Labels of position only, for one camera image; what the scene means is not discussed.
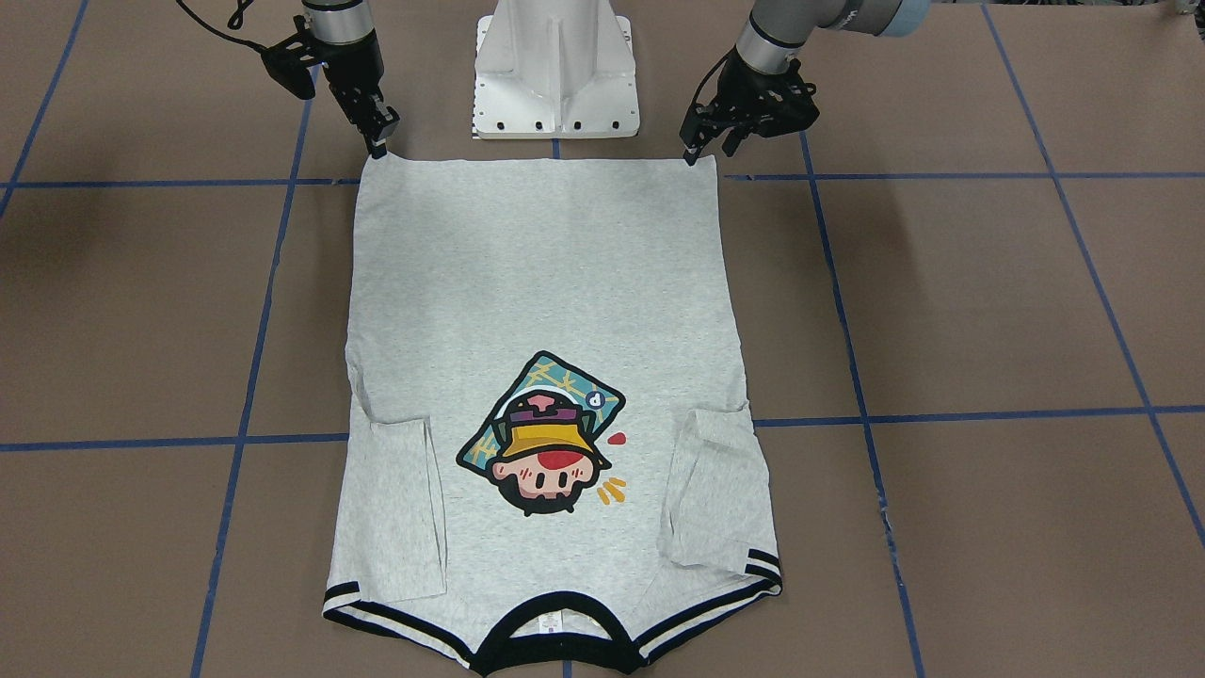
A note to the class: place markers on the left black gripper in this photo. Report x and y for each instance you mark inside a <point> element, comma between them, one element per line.
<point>759,86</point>

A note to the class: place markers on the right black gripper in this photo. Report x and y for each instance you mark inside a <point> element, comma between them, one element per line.
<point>352,68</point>

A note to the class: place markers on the grey cartoon print t-shirt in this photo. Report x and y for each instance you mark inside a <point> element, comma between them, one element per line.
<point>551,454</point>

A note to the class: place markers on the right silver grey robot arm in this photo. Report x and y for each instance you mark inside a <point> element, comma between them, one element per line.
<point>339,22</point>

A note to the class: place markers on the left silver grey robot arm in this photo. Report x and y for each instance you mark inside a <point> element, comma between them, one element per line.
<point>775,30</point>

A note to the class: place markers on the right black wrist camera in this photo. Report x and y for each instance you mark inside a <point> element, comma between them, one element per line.
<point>291,62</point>

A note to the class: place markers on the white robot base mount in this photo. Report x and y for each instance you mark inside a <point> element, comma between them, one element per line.
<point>554,69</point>

